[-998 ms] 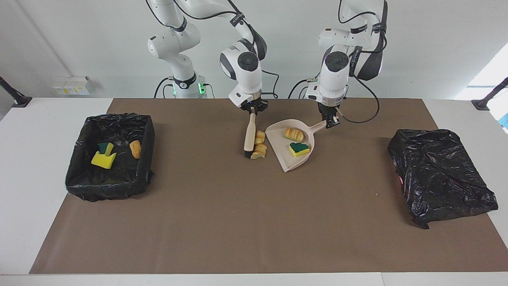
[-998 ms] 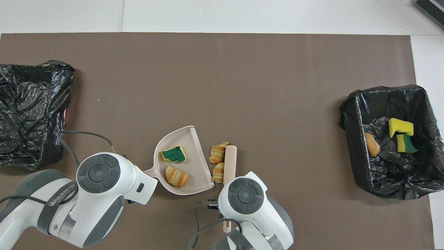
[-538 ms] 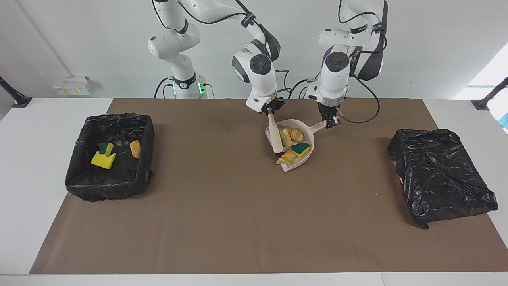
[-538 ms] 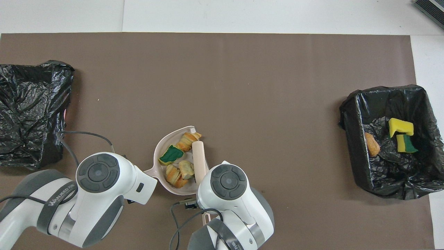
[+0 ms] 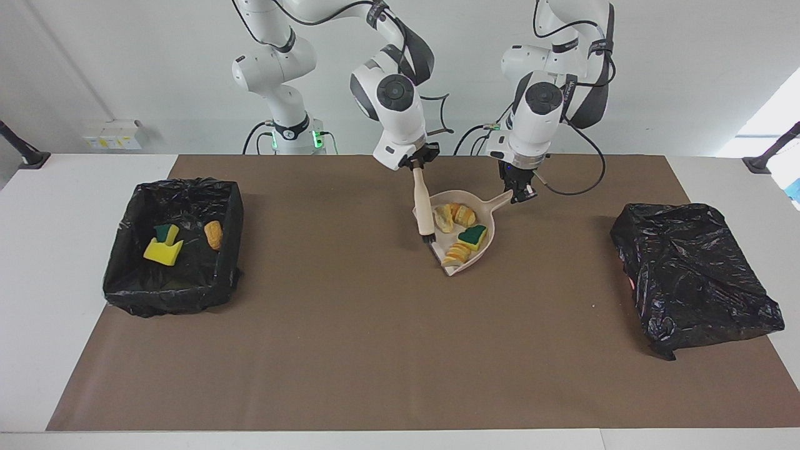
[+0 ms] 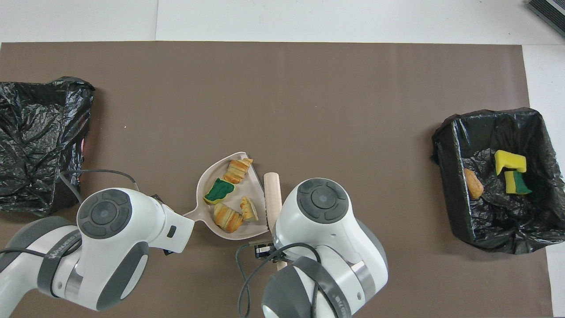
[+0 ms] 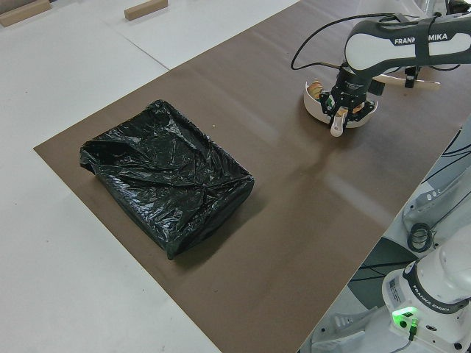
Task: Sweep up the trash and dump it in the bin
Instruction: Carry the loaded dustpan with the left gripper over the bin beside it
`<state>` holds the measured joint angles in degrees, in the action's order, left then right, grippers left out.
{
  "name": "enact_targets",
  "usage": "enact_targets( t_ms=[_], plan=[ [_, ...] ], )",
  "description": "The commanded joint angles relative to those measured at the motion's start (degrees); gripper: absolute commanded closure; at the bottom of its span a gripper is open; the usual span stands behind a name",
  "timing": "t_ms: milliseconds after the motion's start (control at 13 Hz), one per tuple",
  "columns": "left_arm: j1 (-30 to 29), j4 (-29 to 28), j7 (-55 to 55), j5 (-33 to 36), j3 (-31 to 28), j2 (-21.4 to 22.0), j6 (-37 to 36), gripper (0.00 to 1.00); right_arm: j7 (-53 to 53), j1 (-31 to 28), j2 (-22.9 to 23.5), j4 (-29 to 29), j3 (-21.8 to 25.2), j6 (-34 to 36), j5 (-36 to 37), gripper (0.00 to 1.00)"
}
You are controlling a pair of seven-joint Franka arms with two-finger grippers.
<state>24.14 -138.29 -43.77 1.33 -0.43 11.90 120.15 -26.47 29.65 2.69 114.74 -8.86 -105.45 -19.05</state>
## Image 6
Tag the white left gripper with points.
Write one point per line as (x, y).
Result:
(174, 225)

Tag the striped toy croissant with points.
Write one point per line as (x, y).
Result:
(238, 170)
(250, 209)
(227, 217)

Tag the green and yellow sponge piece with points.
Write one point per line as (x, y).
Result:
(514, 183)
(218, 191)

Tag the beige plastic dustpan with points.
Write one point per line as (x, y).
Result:
(247, 185)

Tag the beige hand brush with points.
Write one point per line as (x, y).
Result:
(273, 194)

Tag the brown oval bread roll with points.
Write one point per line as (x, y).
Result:
(474, 185)

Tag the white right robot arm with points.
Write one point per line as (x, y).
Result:
(326, 247)

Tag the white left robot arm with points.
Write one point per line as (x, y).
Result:
(110, 247)

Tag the black bag covered bin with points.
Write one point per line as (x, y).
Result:
(39, 132)

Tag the open bin with black bag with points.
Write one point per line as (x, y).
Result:
(494, 221)

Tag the brown paper table mat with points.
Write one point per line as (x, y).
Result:
(309, 88)

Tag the grey ribbed device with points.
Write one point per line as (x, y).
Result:
(549, 11)

